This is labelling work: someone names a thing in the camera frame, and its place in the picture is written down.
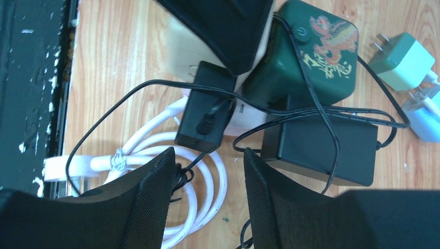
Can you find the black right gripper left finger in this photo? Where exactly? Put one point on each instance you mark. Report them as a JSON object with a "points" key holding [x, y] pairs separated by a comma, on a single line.
{"points": [[129, 212]]}

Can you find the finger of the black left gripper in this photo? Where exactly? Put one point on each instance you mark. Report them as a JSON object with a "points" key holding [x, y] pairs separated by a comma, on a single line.
{"points": [[231, 29]]}

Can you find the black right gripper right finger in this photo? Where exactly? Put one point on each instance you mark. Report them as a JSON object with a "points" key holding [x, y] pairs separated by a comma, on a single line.
{"points": [[285, 214]]}

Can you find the beige wooden cube socket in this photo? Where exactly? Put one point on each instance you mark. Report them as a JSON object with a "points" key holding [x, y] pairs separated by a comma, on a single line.
{"points": [[186, 50]]}

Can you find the green patterned cube socket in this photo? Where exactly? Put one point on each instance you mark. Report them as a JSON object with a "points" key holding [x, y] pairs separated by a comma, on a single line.
{"points": [[328, 48]]}

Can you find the black power adapter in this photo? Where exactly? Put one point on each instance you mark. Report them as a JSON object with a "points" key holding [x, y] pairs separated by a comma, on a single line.
{"points": [[305, 146], [207, 113]]}

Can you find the green plug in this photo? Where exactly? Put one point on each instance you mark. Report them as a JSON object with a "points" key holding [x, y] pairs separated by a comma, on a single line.
{"points": [[401, 61]]}

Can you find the blue plug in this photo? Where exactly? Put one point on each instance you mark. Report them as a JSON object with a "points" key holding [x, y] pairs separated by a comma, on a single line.
{"points": [[423, 121]]}

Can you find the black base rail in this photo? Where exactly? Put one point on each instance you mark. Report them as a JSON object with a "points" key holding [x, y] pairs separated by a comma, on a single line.
{"points": [[36, 58]]}

